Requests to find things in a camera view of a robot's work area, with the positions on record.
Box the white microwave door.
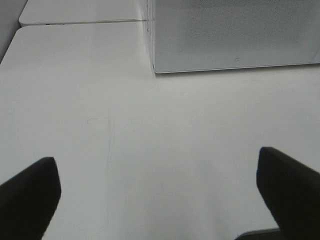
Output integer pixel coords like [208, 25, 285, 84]
[149, 0, 320, 73]

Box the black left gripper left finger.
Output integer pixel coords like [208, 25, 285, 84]
[0, 157, 62, 240]

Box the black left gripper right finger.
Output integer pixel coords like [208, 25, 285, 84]
[256, 147, 320, 240]

